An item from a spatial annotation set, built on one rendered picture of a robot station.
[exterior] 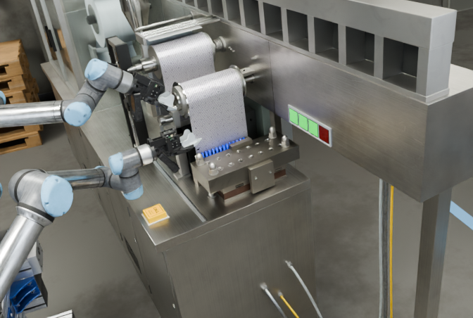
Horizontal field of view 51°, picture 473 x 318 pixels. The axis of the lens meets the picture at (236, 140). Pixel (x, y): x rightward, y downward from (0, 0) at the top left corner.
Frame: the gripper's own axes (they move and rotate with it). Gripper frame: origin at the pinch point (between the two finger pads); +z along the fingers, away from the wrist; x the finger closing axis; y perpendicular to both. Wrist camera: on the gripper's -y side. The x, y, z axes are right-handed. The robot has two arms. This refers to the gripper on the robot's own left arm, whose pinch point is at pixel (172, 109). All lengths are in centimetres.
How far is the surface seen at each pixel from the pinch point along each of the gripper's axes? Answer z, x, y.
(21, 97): 14, 280, -85
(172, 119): 3.9, 3.1, -4.4
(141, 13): -3, 67, 27
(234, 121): 25.1, -5.1, 6.3
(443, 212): 59, -82, 16
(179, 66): 4.3, 18.7, 14.9
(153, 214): 4.4, -16.6, -36.4
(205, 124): 13.6, -5.1, 0.6
